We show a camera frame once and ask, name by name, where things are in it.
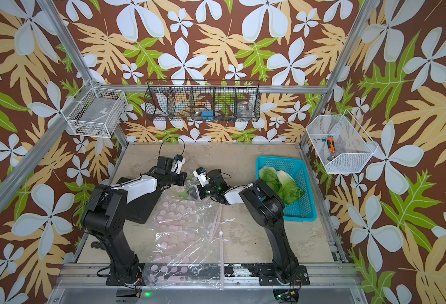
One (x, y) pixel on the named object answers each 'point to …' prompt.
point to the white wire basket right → (340, 145)
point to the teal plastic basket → (302, 209)
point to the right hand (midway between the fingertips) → (189, 189)
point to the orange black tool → (331, 144)
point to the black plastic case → (142, 194)
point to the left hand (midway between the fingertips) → (188, 174)
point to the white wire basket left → (97, 112)
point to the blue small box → (207, 115)
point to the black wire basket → (204, 101)
